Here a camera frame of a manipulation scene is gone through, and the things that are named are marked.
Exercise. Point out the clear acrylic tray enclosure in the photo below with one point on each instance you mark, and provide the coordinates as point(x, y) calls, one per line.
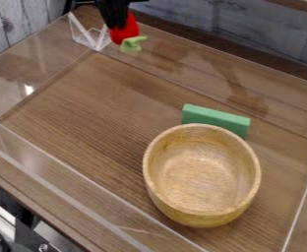
point(80, 111)

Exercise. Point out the red plush strawberry fruit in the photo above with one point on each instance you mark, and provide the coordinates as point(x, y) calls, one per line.
point(127, 37)

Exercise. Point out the wooden oval bowl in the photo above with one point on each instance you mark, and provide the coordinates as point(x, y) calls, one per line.
point(202, 175)

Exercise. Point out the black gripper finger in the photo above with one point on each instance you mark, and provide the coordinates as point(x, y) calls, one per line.
point(107, 11)
point(120, 12)

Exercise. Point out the green foam block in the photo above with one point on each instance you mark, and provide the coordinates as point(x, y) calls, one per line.
point(233, 122)

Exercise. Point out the black equipment with cable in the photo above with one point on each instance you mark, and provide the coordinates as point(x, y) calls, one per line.
point(17, 238)

